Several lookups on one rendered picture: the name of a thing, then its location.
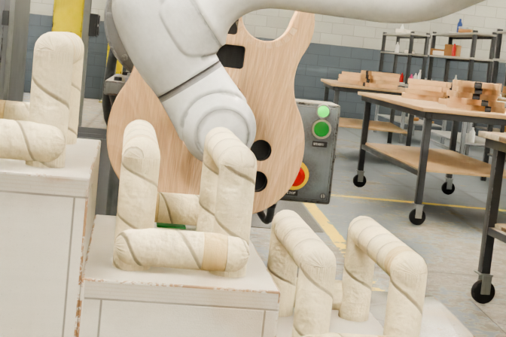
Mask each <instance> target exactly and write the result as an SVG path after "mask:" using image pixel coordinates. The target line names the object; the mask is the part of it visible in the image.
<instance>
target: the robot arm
mask: <svg viewBox="0 0 506 337"><path fill-rule="evenodd" d="M483 1H485V0H112V5H111V11H112V16H113V20H114V24H115V27H116V29H117V33H118V34H119V36H120V39H121V41H122V44H123V46H124V48H125V50H126V52H127V53H128V55H129V57H130V59H131V61H132V62H133V65H134V66H135V67H136V69H137V71H138V72H139V74H140V75H141V76H142V78H143V80H144V81H145V82H146V84H147V85H148V86H149V87H150V88H151V89H152V90H153V91H154V93H155V95H156V96H157V97H158V99H159V100H160V102H161V104H162V106H163V107H164V109H165V111H166V113H167V114H168V116H169V118H170V120H171V122H172V124H173V126H174V127H175V130H176V132H177V134H178V136H179V138H180V139H181V140H182V141H183V142H184V144H185V146H186V147H187V149H188V150H189V151H190V153H191V154H192V155H193V156H194V157H196V158H197V159H198V160H199V161H201V162H202V161H203V151H204V144H205V139H206V135H207V134H208V132H209V131H210V130H212V129H214V128H215V127H224V128H227V129H229V130H230V131H231V132H232V133H233V134H234V135H235V136H236V137H237V138H238V139H239V140H240V141H241V142H242V143H243V144H244V145H245V146H246V147H247V148H248V149H250V148H251V146H252V144H253V142H254V140H255V135H256V122H255V116H254V115H253V113H252V111H251V108H250V107H249V106H248V105H247V103H246V99H245V97H244V95H243V94H242V93H241V92H240V91H239V89H238V88H237V86H236V84H235V83H234V82H233V81H232V79H231V78H230V76H229V74H228V73H227V72H226V70H225V69H224V67H223V65H222V64H221V62H220V61H219V59H218V57H217V55H216V53H217V52H218V50H219V49H220V48H221V47H222V46H223V45H225V44H226V39H227V33H228V31H229V29H230V27H231V26H232V25H233V24H234V23H235V22H236V21H237V20H238V19H239V18H240V17H242V16H243V15H245V14H247V13H249V12H252V11H256V10H260V9H269V8H272V9H282V10H290V11H300V12H306V13H312V14H323V15H328V16H334V17H345V18H351V19H357V20H367V21H374V22H380V23H418V22H424V21H428V20H434V19H437V18H440V17H445V16H447V15H450V14H453V13H455V12H458V11H461V10H463V9H465V8H468V7H470V6H472V5H475V4H477V3H480V2H483Z"/></svg>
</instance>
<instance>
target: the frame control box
mask: <svg viewBox="0 0 506 337"><path fill-rule="evenodd" d="M295 101H296V104H297V108H298V110H299V112H300V116H301V119H302V122H303V130H304V152H303V160H302V163H301V168H302V169H303V171H304V173H305V179H304V182H303V183H302V184H301V185H299V186H296V187H293V186H291V188H290V189H289V190H288V192H287V193H286V194H285V195H284V196H283V197H282V198H281V199H280V200H281V201H289V202H306V203H315V204H323V205H327V204H329V203H330V200H331V188H332V180H333V173H334V160H335V153H336V146H337V133H338V127H339V120H340V106H339V105H336V104H334V103H332V102H322V101H314V100H306V99H295ZM321 104H326V105H328V106H329V107H330V109H331V114H330V116H329V117H328V118H325V119H321V118H319V117H318V116H317V115H316V108H317V107H318V106H319V105H321ZM318 122H325V123H327V124H328V126H329V132H328V134H327V135H326V136H324V137H319V136H317V135H316V134H315V133H314V126H315V124H317V123H318ZM277 203H278V202H276V203H275V204H273V205H271V206H270V207H269V208H267V214H265V212H264V210H262V211H260V212H258V213H257V215H258V216H259V218H260V219H261V221H262V222H263V223H265V224H269V223H271V222H272V221H273V218H274V213H275V208H276V204H277Z"/></svg>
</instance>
